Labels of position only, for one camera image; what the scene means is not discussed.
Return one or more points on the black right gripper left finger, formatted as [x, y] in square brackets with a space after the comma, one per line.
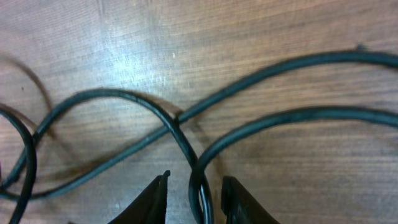
[150, 206]

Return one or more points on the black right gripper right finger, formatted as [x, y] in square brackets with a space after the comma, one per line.
[240, 207]

